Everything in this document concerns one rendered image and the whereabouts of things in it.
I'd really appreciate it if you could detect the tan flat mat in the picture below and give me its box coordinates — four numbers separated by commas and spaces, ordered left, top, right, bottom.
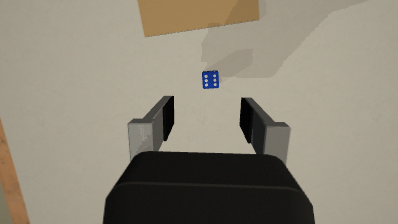
137, 0, 260, 37

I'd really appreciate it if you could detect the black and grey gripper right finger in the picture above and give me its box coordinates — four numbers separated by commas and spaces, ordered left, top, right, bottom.
239, 97, 291, 166

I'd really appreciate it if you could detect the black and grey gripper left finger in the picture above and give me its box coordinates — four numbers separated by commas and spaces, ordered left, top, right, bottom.
127, 96, 174, 162

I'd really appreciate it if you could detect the blue die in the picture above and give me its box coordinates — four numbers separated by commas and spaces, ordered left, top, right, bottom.
202, 70, 219, 89

